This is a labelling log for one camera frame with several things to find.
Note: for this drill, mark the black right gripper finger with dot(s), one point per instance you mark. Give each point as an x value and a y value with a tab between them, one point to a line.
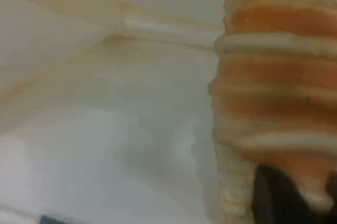
276	200

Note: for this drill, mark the long ridged golden bread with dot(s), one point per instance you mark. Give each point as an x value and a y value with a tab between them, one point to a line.
276	76

